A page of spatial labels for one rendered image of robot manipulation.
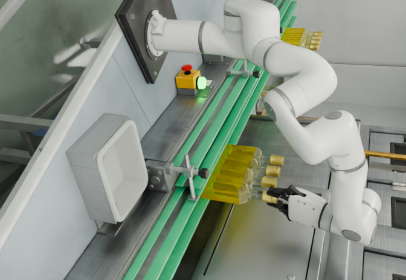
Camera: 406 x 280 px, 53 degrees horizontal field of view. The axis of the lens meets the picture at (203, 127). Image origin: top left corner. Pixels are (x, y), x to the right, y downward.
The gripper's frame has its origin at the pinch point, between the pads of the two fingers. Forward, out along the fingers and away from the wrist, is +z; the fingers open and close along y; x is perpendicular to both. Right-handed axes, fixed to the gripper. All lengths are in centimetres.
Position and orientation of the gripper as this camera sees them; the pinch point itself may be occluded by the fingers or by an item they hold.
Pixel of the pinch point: (274, 197)
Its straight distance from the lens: 125.1
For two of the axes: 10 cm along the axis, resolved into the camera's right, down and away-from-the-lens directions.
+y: -1.1, -8.3, -5.4
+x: -5.7, 5.0, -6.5
